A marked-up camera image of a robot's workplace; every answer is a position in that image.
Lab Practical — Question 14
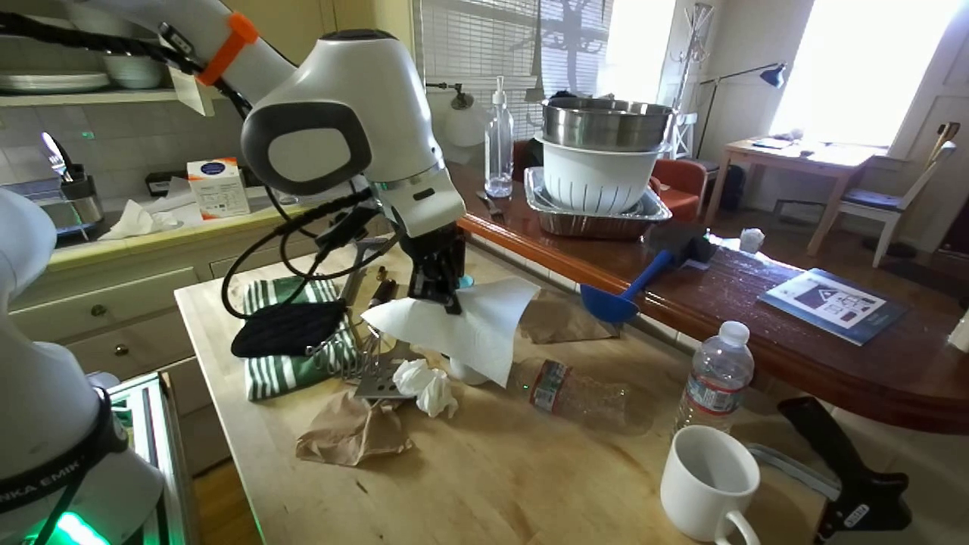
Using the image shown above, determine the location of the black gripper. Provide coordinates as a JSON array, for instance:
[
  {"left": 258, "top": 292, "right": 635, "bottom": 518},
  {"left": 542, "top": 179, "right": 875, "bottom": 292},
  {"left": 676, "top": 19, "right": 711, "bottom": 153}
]
[{"left": 401, "top": 223, "right": 472, "bottom": 319}]

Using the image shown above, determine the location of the white paper towel sheet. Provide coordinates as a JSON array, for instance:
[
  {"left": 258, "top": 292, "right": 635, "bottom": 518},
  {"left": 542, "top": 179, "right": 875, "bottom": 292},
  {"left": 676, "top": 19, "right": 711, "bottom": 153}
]
[{"left": 360, "top": 276, "right": 542, "bottom": 390}]

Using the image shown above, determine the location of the green white striped towel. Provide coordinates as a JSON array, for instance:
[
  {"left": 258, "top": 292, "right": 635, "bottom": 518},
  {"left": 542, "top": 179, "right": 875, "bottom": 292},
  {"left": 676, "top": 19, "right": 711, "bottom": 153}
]
[{"left": 240, "top": 276, "right": 364, "bottom": 406}]

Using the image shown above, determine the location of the crumpled white paper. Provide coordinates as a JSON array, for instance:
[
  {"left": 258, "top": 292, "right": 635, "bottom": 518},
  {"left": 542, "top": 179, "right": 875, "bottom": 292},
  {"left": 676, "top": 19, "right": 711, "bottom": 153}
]
[{"left": 100, "top": 193, "right": 205, "bottom": 243}]

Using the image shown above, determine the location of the crumpled white tissue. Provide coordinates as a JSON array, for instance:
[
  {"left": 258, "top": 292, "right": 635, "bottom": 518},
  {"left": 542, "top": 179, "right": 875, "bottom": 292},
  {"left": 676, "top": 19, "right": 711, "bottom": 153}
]
[{"left": 390, "top": 359, "right": 463, "bottom": 422}]

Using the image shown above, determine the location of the clear plastic package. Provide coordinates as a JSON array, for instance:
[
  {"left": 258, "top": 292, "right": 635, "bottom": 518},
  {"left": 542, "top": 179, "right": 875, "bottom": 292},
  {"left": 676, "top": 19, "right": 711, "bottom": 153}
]
[{"left": 525, "top": 355, "right": 655, "bottom": 433}]

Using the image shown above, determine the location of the clear hand sanitizer bottle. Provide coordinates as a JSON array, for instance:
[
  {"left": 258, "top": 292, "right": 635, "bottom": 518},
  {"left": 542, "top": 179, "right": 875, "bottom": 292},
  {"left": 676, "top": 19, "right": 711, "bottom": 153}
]
[{"left": 480, "top": 76, "right": 520, "bottom": 203}]

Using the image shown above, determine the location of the black cloth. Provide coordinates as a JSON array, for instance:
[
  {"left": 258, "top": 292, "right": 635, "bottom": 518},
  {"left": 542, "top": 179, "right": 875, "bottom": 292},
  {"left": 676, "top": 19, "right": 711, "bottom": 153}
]
[{"left": 226, "top": 299, "right": 351, "bottom": 362}]

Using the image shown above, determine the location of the crumpled brown paper bag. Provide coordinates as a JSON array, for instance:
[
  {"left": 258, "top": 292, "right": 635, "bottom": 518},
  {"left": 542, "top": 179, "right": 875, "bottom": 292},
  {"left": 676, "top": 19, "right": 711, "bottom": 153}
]
[{"left": 294, "top": 388, "right": 419, "bottom": 469}]

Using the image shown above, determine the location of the aluminium foil tray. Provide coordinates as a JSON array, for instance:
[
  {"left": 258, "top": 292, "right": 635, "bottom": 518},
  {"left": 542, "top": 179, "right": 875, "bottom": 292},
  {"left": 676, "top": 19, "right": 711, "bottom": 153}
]
[{"left": 520, "top": 164, "right": 676, "bottom": 243}]

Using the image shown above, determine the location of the stainless steel bowl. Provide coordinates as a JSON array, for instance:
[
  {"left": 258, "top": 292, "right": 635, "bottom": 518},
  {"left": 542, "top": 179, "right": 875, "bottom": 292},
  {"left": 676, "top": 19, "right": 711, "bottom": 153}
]
[{"left": 535, "top": 93, "right": 679, "bottom": 155}]

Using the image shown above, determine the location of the white tissue box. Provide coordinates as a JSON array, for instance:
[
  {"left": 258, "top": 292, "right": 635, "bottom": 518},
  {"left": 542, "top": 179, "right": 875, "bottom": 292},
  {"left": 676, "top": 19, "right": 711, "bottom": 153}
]
[{"left": 183, "top": 155, "right": 255, "bottom": 223}]

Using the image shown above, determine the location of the clear plastic water bottle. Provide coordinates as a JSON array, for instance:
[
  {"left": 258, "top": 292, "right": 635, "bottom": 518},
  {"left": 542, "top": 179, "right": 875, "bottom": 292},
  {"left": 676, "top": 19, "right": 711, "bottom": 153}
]
[{"left": 680, "top": 319, "right": 758, "bottom": 435}]

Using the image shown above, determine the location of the small glass jar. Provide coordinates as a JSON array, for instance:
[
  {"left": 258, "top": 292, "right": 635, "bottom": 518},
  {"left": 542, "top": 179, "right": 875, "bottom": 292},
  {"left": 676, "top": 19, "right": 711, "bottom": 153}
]
[{"left": 737, "top": 224, "right": 770, "bottom": 258}]

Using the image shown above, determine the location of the white ceramic mug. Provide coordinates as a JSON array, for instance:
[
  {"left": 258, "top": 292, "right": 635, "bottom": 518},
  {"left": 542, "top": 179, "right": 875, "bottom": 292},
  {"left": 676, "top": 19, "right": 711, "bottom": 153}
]
[{"left": 656, "top": 422, "right": 766, "bottom": 545}]

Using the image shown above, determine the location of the cream cabinet with drawers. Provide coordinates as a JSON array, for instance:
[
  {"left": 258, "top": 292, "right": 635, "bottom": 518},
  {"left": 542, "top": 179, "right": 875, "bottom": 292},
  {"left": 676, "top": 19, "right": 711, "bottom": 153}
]
[{"left": 0, "top": 199, "right": 407, "bottom": 388}]

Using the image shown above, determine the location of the dark utensil holder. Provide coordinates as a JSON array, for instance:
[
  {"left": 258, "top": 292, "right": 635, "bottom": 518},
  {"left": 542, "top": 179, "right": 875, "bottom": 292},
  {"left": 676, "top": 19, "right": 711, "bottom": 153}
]
[{"left": 38, "top": 130, "right": 106, "bottom": 238}]

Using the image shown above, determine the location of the dark wooden counter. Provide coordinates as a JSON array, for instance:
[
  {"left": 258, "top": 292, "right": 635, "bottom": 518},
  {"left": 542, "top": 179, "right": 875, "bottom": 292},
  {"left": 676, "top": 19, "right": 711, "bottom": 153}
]
[{"left": 448, "top": 161, "right": 969, "bottom": 435}]

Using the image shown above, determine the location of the white bowl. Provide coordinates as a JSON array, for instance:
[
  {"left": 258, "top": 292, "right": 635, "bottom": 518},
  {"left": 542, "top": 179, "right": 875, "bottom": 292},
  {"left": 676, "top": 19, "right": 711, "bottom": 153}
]
[{"left": 100, "top": 53, "right": 173, "bottom": 93}]

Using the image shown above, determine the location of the wooden desk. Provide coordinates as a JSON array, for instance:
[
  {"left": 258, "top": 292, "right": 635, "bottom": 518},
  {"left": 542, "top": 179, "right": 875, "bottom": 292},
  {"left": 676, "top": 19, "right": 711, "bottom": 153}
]
[{"left": 702, "top": 134, "right": 889, "bottom": 230}]

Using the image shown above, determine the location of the blue white book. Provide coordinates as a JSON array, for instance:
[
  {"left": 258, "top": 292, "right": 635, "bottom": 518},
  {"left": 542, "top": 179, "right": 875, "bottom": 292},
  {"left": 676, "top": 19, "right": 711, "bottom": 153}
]
[{"left": 755, "top": 266, "right": 908, "bottom": 350}]

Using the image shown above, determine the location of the blue desk lamp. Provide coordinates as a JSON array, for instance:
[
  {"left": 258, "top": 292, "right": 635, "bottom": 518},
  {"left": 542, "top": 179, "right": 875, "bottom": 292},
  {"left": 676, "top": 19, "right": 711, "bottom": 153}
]
[{"left": 694, "top": 58, "right": 789, "bottom": 147}]

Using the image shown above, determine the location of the wooden chair blue seat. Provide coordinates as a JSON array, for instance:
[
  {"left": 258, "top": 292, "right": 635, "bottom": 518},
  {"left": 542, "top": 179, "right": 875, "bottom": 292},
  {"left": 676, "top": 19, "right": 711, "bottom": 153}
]
[{"left": 802, "top": 119, "right": 964, "bottom": 274}]

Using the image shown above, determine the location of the stack of white plates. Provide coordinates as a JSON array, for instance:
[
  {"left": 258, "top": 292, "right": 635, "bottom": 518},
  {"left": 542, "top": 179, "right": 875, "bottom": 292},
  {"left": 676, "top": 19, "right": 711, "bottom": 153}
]
[{"left": 0, "top": 69, "right": 114, "bottom": 98}]

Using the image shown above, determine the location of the black plastic tool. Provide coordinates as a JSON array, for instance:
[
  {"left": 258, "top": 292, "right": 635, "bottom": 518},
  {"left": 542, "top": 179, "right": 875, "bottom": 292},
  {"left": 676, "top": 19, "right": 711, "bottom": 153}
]
[{"left": 744, "top": 395, "right": 917, "bottom": 545}]

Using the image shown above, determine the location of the bright window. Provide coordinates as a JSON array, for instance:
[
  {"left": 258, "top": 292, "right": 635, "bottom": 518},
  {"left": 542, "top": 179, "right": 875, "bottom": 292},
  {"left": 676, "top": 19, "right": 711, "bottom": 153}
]
[{"left": 770, "top": 0, "right": 969, "bottom": 150}]

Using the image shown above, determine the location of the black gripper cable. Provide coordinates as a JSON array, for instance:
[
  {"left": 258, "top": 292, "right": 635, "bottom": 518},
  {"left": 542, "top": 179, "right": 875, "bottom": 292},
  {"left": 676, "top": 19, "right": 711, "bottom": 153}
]
[{"left": 219, "top": 186, "right": 407, "bottom": 324}]

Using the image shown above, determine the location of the blue plastic handled tool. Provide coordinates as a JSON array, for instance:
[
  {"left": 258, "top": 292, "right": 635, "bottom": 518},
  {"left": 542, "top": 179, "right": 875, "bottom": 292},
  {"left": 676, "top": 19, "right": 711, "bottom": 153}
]
[{"left": 578, "top": 224, "right": 721, "bottom": 327}]

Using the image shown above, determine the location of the wall lamp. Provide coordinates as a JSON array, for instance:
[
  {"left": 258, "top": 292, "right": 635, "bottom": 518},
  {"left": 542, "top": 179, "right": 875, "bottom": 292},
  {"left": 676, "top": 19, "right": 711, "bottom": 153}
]
[{"left": 422, "top": 79, "right": 479, "bottom": 116}]

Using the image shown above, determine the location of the orange strap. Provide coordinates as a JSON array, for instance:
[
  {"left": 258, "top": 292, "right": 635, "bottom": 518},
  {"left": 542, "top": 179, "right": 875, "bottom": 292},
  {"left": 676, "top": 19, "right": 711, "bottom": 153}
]
[{"left": 195, "top": 11, "right": 263, "bottom": 87}]

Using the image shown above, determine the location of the aluminium frame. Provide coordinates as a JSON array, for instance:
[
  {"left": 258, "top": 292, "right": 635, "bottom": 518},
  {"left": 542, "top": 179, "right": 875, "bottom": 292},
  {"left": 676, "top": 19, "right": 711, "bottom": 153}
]
[{"left": 104, "top": 369, "right": 203, "bottom": 545}]

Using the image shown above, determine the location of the white wall shelf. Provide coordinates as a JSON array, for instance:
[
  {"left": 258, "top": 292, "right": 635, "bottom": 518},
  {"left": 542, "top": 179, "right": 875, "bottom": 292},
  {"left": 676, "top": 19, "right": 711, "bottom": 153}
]
[{"left": 0, "top": 84, "right": 221, "bottom": 113}]

